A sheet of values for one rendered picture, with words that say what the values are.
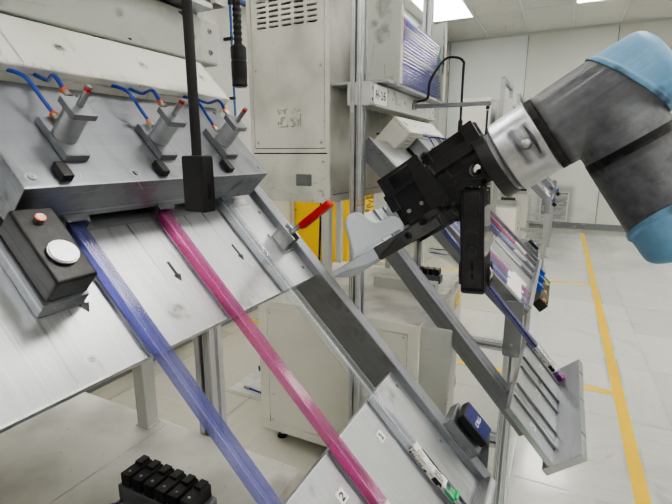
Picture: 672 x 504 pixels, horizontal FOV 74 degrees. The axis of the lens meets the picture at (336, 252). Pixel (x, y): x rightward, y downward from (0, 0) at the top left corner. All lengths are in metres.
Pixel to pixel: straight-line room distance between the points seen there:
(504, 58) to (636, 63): 7.73
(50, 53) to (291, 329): 1.33
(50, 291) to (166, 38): 0.45
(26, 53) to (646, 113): 0.57
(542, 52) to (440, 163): 7.67
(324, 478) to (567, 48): 7.86
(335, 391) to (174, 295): 1.28
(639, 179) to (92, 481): 0.90
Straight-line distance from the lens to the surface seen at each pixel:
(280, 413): 1.92
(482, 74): 8.19
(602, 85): 0.46
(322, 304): 0.69
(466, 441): 0.70
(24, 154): 0.47
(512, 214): 4.95
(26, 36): 0.59
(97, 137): 0.53
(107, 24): 0.70
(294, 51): 1.61
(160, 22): 0.76
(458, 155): 0.48
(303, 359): 1.74
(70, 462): 1.02
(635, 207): 0.47
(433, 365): 0.91
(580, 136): 0.46
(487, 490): 0.69
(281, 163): 1.61
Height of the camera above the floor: 1.17
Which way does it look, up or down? 12 degrees down
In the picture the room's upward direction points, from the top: straight up
